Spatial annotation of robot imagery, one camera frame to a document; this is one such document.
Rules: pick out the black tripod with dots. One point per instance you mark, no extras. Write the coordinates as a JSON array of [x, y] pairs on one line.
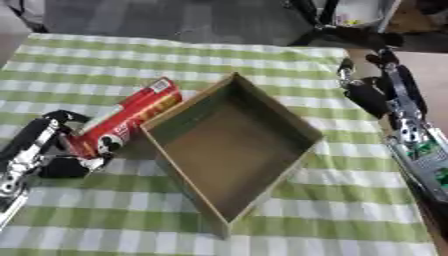
[[338, 26]]

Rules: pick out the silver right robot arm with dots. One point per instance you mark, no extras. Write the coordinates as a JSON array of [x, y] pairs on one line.
[[424, 156]]

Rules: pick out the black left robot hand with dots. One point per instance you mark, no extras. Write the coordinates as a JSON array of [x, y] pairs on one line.
[[30, 135]]

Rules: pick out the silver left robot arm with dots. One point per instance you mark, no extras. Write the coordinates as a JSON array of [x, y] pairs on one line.
[[8, 206]]

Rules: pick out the tan cardboard box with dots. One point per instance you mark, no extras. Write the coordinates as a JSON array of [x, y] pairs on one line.
[[233, 146]]

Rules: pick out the white bucket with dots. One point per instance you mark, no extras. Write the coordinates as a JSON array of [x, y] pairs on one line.
[[357, 12]]

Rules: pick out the red cylindrical bottle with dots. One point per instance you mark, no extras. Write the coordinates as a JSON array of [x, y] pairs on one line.
[[125, 117]]

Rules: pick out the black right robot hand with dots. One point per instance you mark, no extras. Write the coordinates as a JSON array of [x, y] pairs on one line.
[[379, 93]]

